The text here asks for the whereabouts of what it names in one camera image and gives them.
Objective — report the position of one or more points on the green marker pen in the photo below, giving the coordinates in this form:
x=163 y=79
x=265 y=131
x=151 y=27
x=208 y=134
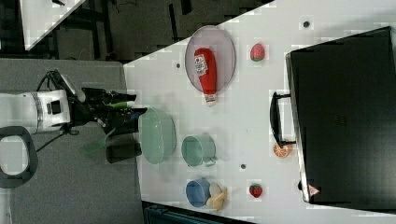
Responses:
x=122 y=105

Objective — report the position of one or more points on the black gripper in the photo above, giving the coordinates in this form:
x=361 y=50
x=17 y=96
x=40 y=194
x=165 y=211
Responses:
x=96 y=108

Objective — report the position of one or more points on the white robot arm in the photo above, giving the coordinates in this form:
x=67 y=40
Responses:
x=25 y=114

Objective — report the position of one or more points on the black cylinder mount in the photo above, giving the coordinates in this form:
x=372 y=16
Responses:
x=122 y=152

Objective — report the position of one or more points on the black toaster oven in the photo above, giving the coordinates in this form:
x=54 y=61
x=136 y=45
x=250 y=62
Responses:
x=343 y=104

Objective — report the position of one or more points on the red toy strawberry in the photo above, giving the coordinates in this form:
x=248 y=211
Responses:
x=255 y=190

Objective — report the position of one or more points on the white side table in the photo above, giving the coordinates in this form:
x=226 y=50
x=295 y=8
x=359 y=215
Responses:
x=40 y=17

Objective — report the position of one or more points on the orange slice toy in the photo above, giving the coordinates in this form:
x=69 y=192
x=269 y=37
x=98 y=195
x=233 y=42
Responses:
x=282 y=151

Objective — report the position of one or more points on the green perforated colander basket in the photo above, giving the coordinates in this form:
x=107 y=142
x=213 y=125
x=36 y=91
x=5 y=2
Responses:
x=157 y=135

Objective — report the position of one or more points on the blue bowl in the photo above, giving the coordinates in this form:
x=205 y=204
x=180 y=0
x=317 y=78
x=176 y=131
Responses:
x=197 y=192

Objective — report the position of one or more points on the green metal mug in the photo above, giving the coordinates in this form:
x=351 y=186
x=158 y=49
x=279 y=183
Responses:
x=198 y=150

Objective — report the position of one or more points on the pink toy strawberry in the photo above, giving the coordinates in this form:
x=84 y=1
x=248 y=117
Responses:
x=257 y=53

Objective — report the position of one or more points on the beige toy bread piece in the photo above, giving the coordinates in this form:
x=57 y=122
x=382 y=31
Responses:
x=217 y=197

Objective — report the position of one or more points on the red ketchup bottle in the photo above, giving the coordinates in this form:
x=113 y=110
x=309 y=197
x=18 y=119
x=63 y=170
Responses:
x=206 y=70

